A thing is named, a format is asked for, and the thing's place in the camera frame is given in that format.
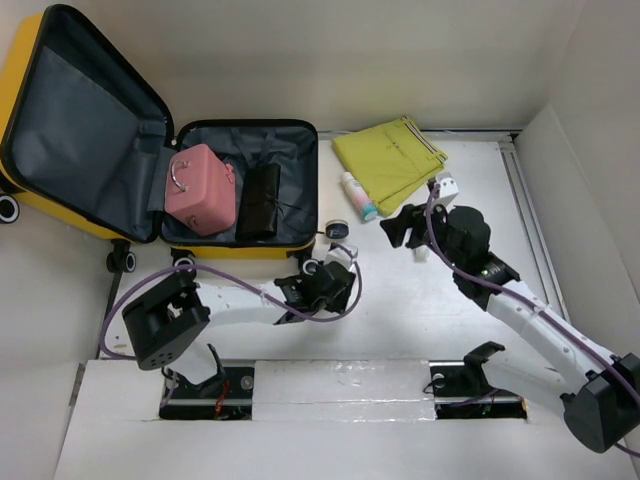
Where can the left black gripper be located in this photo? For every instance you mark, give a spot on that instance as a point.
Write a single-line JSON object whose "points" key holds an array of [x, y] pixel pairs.
{"points": [[336, 304]]}

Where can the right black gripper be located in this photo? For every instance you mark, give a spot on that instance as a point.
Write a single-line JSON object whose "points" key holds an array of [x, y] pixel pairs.
{"points": [[410, 216]]}

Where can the white pink bottle teal cap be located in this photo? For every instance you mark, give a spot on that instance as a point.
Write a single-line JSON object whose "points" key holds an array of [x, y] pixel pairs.
{"points": [[358, 197]]}

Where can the small black round jar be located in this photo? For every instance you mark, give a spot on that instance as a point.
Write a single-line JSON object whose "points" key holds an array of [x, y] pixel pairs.
{"points": [[337, 230]]}

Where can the yellow-green shirt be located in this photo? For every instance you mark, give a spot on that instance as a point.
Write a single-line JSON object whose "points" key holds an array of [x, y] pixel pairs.
{"points": [[390, 161]]}

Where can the black pouch with strings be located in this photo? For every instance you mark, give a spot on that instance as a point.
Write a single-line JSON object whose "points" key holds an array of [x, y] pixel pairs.
{"points": [[261, 211]]}

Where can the pink case with metal handle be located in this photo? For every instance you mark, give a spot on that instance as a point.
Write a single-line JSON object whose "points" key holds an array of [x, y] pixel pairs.
{"points": [[201, 191]]}

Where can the yellow hard-shell suitcase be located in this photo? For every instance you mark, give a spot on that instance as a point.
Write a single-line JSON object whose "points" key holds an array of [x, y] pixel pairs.
{"points": [[86, 139]]}

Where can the white tube with blue logo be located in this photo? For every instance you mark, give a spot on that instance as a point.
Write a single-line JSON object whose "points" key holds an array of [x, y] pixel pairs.
{"points": [[421, 253]]}

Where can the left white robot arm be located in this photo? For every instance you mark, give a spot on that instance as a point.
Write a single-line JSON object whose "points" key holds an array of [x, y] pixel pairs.
{"points": [[166, 324]]}

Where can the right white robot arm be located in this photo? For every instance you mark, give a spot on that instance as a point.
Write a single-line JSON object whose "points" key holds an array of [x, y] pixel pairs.
{"points": [[594, 390]]}

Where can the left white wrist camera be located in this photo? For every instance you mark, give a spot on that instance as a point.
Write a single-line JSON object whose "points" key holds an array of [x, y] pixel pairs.
{"points": [[343, 254]]}

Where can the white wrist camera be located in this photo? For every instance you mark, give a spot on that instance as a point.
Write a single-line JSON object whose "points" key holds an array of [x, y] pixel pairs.
{"points": [[343, 254], [445, 188]]}

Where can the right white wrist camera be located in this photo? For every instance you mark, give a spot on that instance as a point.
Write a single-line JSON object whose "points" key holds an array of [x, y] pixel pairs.
{"points": [[445, 188]]}

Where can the aluminium frame rail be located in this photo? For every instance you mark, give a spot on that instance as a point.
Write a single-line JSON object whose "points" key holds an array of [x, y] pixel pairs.
{"points": [[545, 270]]}

